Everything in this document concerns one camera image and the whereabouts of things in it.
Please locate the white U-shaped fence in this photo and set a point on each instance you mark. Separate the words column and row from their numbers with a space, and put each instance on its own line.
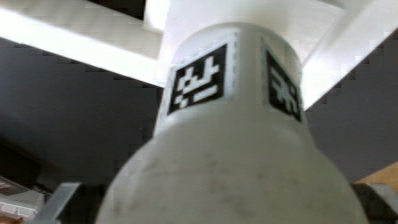
column 89, row 33

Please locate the white lamp bulb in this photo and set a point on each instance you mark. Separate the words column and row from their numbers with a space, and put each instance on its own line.
column 229, row 169

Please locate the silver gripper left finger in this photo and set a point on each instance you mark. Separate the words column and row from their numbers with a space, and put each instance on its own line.
column 55, row 204

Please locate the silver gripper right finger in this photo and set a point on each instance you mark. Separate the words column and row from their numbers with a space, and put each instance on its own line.
column 378, row 201

